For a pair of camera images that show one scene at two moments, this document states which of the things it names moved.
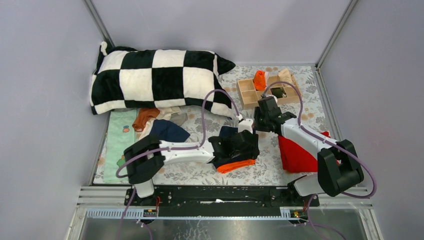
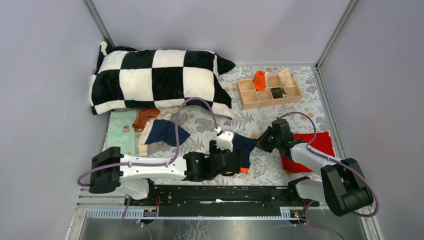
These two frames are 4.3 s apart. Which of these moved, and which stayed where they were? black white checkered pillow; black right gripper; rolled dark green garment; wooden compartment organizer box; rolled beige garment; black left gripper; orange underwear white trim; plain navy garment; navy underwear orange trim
Moved: black left gripper; black right gripper; navy underwear orange trim
Stayed: rolled beige garment; rolled dark green garment; plain navy garment; wooden compartment organizer box; black white checkered pillow; orange underwear white trim
